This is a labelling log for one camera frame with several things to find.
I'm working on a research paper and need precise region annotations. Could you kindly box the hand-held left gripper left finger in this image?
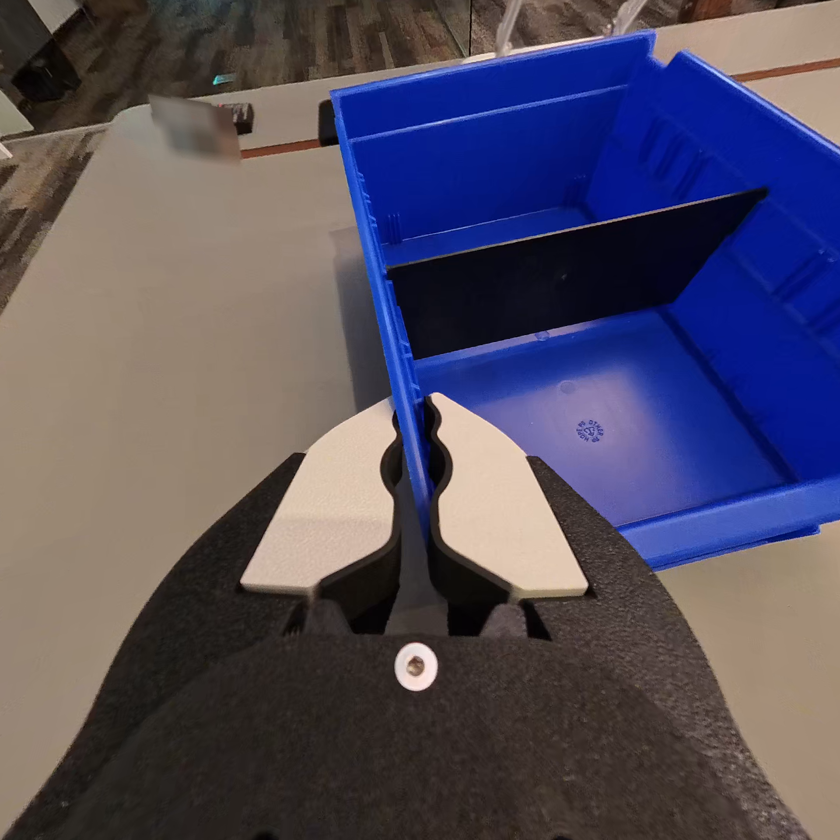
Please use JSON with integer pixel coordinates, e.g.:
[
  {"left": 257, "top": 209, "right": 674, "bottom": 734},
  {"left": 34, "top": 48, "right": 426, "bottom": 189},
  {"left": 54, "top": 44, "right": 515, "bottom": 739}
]
[{"left": 238, "top": 400, "right": 404, "bottom": 598}]

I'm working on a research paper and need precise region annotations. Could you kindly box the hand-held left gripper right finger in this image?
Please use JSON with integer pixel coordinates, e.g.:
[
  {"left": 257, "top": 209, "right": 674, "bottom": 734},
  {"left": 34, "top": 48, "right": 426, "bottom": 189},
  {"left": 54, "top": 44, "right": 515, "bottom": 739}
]
[{"left": 424, "top": 392, "right": 591, "bottom": 606}]

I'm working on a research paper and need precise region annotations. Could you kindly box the blue plastic bin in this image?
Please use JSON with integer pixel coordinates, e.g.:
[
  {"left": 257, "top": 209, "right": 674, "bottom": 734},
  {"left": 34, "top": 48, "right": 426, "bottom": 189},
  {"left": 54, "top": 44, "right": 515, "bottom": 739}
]
[{"left": 328, "top": 29, "right": 840, "bottom": 572}]

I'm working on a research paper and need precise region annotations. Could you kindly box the black bin divider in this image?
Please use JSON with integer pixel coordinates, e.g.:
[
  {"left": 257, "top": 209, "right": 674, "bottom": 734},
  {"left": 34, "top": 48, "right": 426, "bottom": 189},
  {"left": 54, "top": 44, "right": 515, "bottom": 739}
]
[{"left": 386, "top": 188, "right": 769, "bottom": 361}]

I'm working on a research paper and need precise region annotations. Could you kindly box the white sign stand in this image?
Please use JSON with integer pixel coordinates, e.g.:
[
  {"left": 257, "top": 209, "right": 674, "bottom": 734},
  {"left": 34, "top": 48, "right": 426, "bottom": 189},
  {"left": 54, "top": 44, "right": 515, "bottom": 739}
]
[{"left": 466, "top": 0, "right": 647, "bottom": 63}]

